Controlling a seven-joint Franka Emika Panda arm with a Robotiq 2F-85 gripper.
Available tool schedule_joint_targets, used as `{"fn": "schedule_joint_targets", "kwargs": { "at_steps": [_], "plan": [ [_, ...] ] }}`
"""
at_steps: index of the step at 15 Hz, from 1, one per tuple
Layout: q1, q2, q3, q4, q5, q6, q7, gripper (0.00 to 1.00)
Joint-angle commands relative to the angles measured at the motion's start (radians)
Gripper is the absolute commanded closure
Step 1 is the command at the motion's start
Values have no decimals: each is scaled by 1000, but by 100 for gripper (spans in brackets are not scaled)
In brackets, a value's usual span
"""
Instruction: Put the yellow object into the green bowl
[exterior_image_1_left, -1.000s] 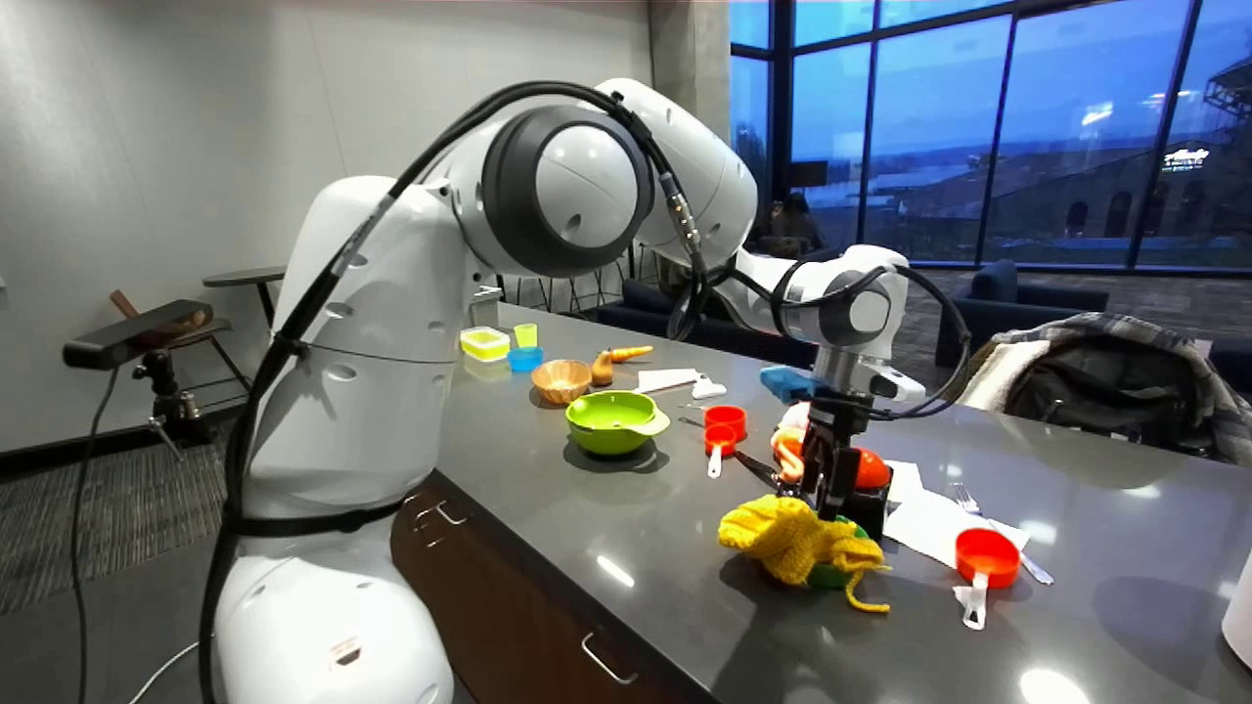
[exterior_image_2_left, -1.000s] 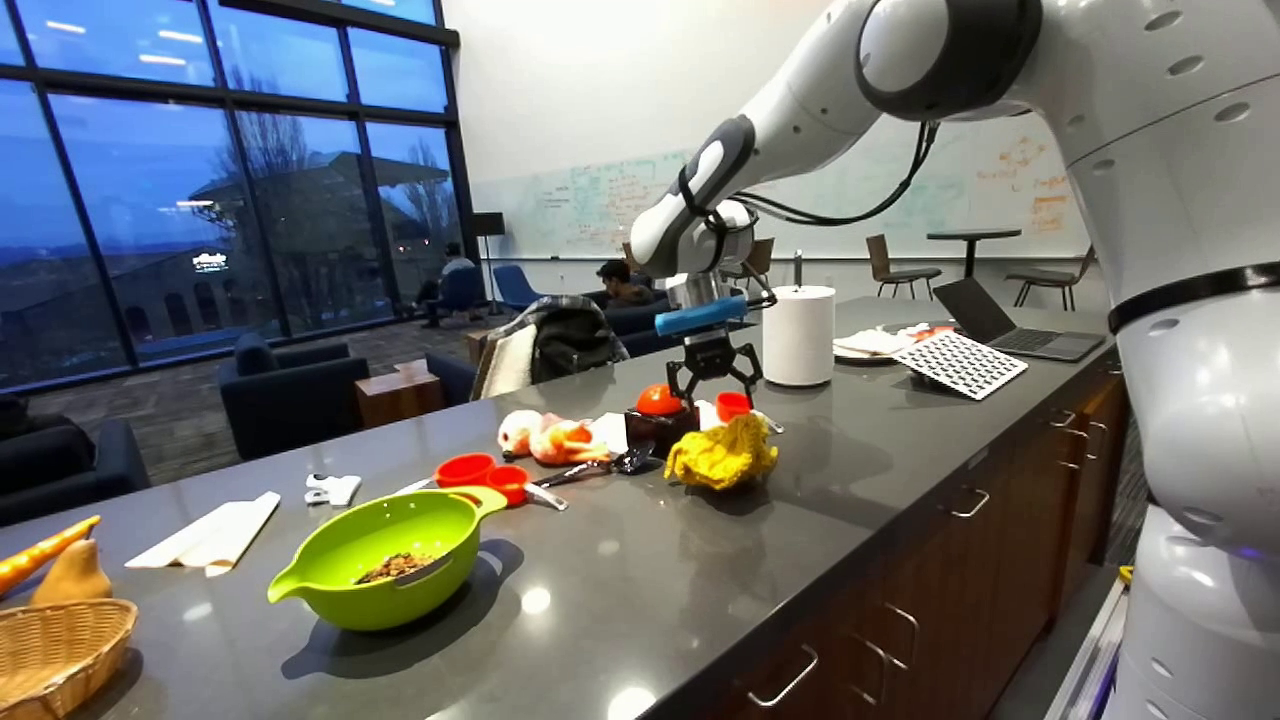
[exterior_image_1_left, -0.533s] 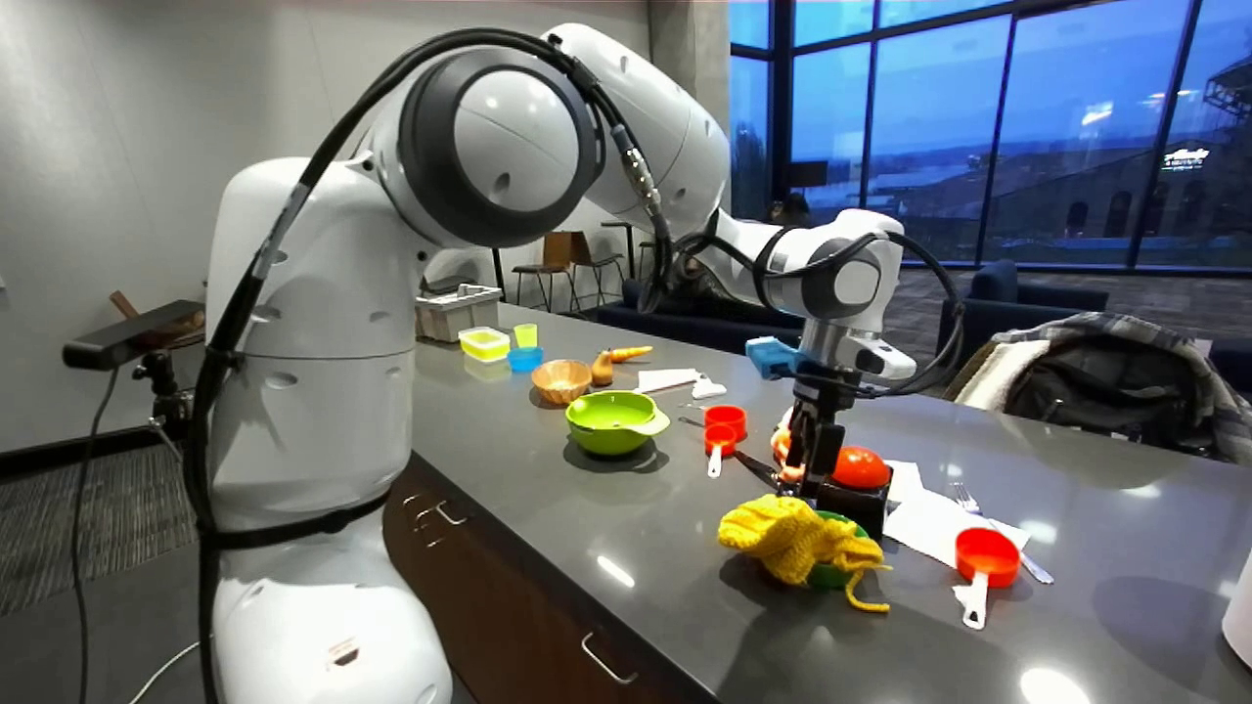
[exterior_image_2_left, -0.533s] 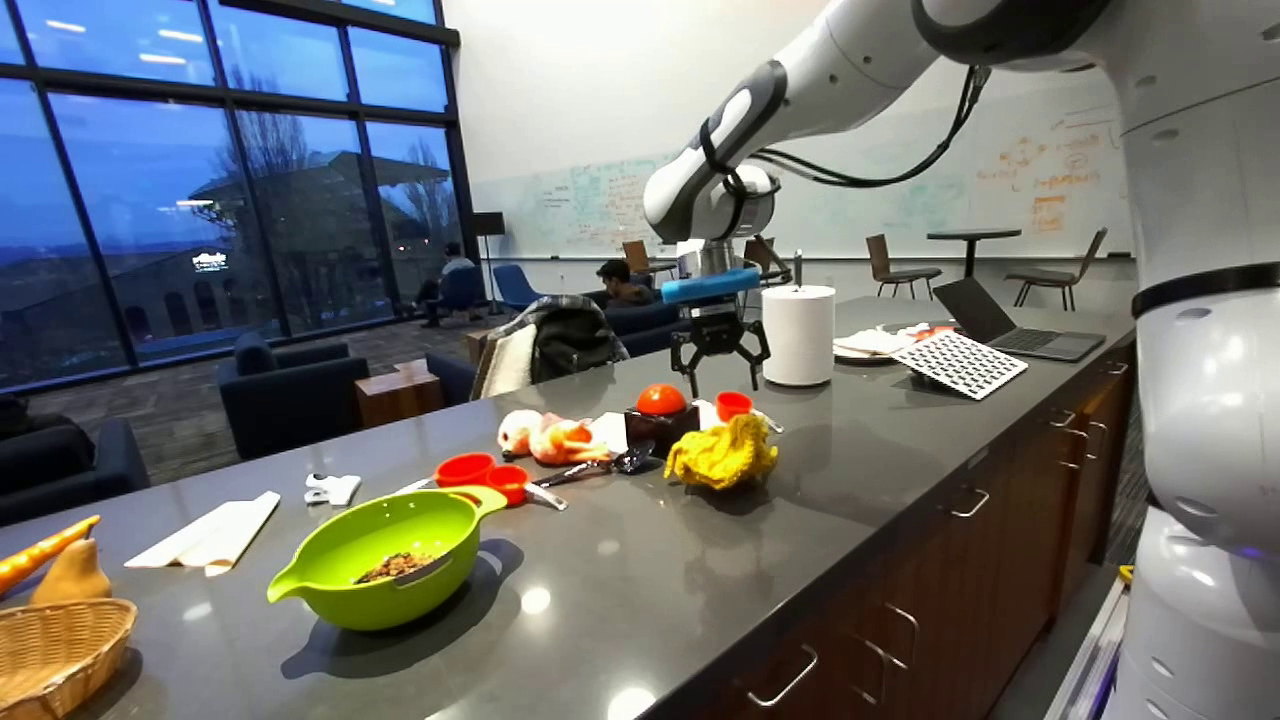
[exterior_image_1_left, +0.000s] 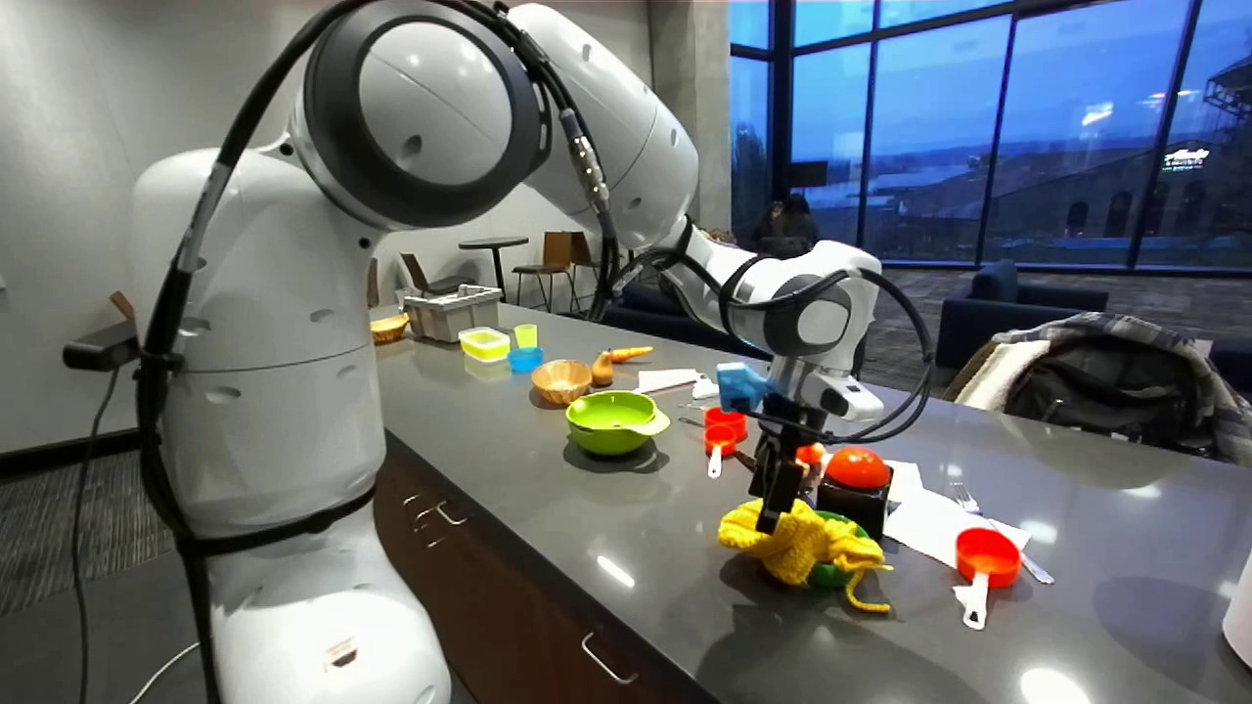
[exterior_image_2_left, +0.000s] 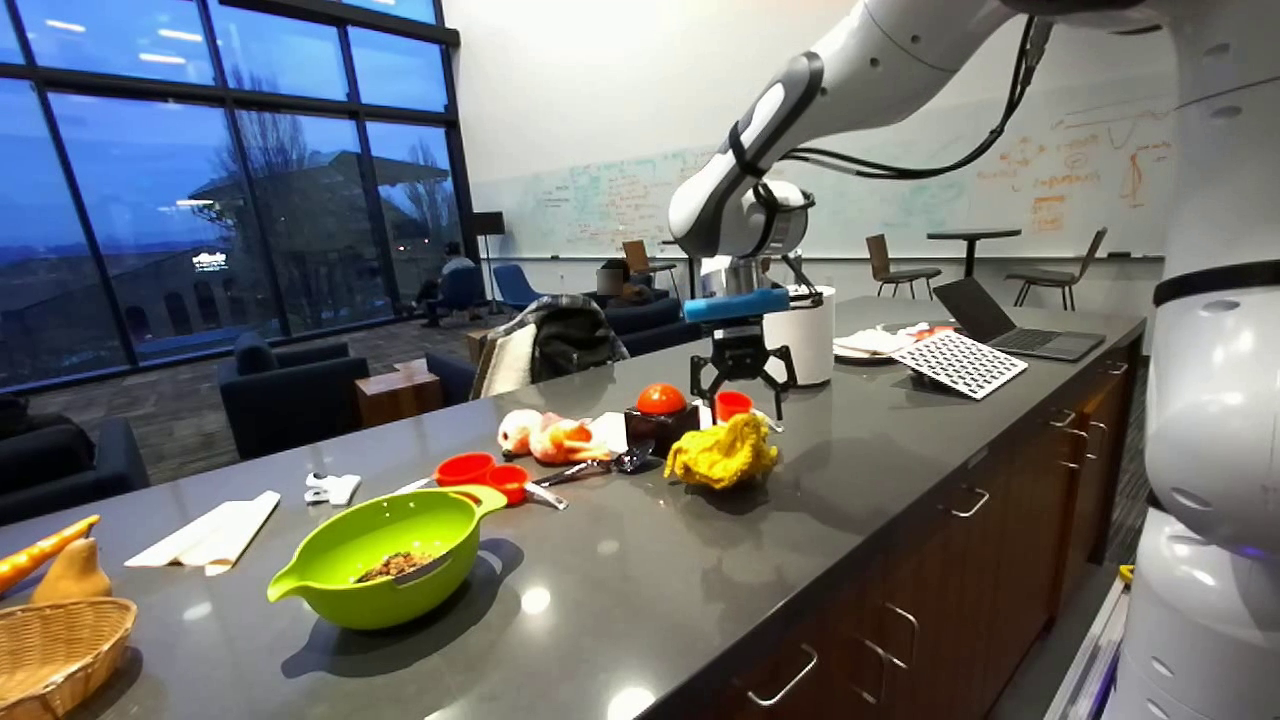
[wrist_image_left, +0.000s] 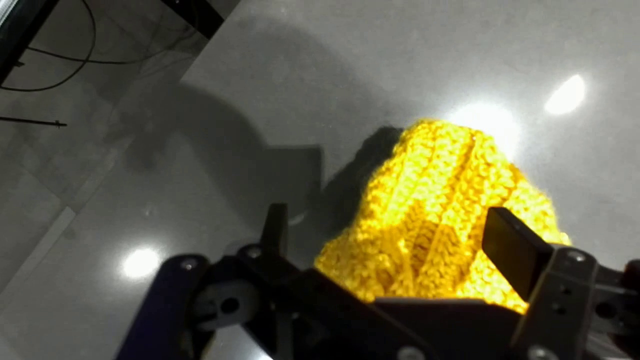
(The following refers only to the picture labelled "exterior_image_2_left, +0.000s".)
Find brown chair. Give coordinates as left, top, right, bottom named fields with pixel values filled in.
left=1003, top=223, right=1113, bottom=315
left=862, top=231, right=944, bottom=303

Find dark sofa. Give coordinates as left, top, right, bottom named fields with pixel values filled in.
left=0, top=408, right=152, bottom=527

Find yellow measuring spoon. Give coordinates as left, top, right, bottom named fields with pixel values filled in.
left=444, top=479, right=515, bottom=519

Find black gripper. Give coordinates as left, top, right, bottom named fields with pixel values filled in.
left=689, top=320, right=798, bottom=402

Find white paper packet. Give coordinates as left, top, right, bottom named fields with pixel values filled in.
left=125, top=483, right=289, bottom=581

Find dark open laptop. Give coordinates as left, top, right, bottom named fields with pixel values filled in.
left=927, top=277, right=1107, bottom=367

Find red measuring cups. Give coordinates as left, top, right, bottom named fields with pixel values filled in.
left=431, top=448, right=534, bottom=506

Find black armchair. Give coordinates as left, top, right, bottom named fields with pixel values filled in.
left=215, top=336, right=372, bottom=459

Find white orange plush toy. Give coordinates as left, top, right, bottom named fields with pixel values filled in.
left=493, top=402, right=599, bottom=466

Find lime green colander bowl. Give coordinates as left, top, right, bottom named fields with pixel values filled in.
left=264, top=483, right=493, bottom=633

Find wooden side table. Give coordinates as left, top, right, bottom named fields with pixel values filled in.
left=350, top=362, right=447, bottom=428

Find brown food pieces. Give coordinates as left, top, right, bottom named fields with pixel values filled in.
left=357, top=543, right=438, bottom=583

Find small red cup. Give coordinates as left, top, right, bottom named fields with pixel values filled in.
left=711, top=388, right=758, bottom=428

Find round dark table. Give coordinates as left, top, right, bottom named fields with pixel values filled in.
left=922, top=226, right=1024, bottom=283

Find blue wrist camera box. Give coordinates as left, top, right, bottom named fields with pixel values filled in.
left=679, top=283, right=794, bottom=327

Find black cube box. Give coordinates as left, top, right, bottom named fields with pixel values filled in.
left=625, top=401, right=703, bottom=463

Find tan wooden piece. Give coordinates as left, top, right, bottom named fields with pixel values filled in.
left=28, top=531, right=121, bottom=604

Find large glass window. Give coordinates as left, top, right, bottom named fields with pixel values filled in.
left=0, top=0, right=480, bottom=393

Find orange toy tomato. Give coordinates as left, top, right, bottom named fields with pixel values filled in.
left=630, top=378, right=693, bottom=418

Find yellow crocheted cloth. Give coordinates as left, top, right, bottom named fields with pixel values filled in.
left=658, top=408, right=782, bottom=495

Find black handled tool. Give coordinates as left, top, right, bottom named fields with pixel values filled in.
left=532, top=448, right=658, bottom=492

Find blue chair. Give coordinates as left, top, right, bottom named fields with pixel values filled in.
left=486, top=261, right=545, bottom=315

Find white plates stack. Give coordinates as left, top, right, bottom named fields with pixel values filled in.
left=831, top=320, right=939, bottom=367

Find black backpack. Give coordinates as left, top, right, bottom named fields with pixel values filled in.
left=528, top=293, right=630, bottom=383

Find wicker basket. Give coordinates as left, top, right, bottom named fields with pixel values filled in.
left=0, top=592, right=144, bottom=720

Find dark wooden counter cabinet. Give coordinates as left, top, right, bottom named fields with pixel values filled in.
left=654, top=315, right=1152, bottom=720

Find seated person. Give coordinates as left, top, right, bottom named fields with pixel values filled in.
left=415, top=243, right=486, bottom=327

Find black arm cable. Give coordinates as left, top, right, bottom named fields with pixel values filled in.
left=782, top=10, right=1060, bottom=185

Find white keyboard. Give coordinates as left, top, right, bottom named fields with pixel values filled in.
left=899, top=327, right=1030, bottom=402

